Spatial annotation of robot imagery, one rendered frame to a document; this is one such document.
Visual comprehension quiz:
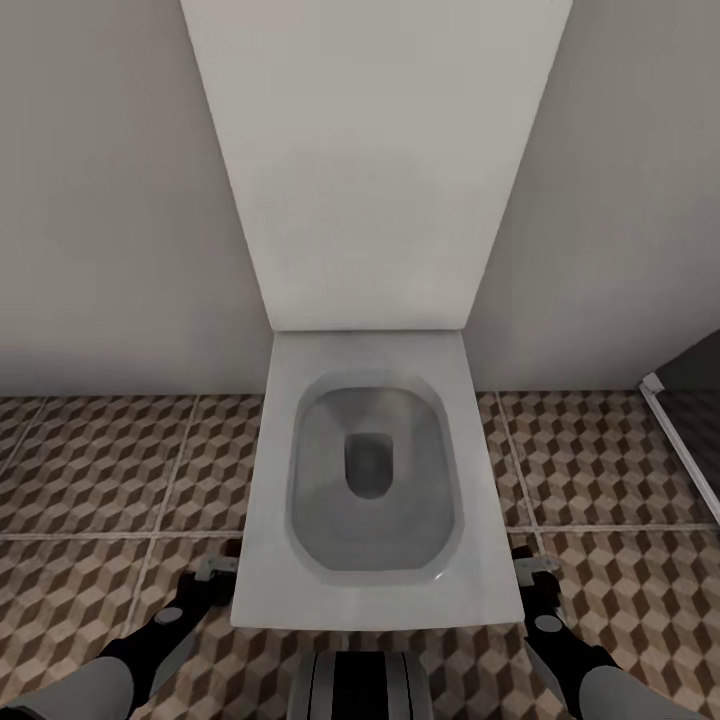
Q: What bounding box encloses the robot trunk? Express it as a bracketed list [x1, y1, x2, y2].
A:
[286, 651, 434, 720]

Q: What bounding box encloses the mousetrap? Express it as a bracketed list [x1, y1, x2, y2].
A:
[511, 545, 544, 577]
[225, 540, 242, 557]

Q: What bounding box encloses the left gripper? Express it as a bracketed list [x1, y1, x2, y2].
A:
[176, 571, 235, 613]

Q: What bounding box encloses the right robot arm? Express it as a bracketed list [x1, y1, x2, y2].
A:
[514, 555, 709, 720]

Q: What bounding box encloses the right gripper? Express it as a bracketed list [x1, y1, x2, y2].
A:
[520, 573, 560, 609]

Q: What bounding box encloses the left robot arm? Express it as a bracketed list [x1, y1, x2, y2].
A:
[0, 554, 240, 720]

